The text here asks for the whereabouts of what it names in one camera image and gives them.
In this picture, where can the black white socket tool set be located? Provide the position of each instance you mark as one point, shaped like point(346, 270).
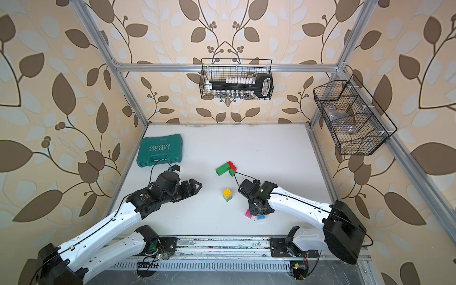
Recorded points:
point(259, 86)

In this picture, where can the yellow lego brick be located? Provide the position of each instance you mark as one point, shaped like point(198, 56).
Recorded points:
point(227, 193)

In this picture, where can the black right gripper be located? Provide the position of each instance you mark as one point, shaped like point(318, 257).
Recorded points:
point(255, 212)

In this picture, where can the pink lego brick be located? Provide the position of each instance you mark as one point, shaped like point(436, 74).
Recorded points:
point(248, 214)

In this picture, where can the plastic bag in basket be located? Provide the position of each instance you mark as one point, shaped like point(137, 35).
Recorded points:
point(341, 122)

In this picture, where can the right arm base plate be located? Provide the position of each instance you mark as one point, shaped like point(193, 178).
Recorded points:
point(282, 248)

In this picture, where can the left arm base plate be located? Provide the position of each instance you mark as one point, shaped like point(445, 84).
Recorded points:
point(161, 245)

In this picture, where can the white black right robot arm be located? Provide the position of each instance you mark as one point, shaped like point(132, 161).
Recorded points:
point(335, 227)

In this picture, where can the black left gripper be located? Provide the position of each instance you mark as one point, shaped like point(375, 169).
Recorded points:
point(186, 188)

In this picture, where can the black wire basket wall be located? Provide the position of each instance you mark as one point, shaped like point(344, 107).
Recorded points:
point(221, 68)
point(356, 121)

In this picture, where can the black wire basket right wall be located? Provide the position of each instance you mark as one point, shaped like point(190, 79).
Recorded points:
point(356, 121)

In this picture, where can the green lego brick front row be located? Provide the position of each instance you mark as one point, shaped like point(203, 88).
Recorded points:
point(228, 198)

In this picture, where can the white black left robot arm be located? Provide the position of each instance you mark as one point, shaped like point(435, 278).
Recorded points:
point(53, 267)

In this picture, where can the red lego brick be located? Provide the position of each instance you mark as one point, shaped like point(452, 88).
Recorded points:
point(232, 166)

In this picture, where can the green plastic tool case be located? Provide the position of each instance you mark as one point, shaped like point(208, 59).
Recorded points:
point(160, 150)

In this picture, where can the black wire basket back wall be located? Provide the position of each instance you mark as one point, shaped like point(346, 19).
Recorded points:
point(221, 68)

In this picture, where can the aluminium front rail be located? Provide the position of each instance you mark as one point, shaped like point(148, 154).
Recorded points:
point(194, 248)

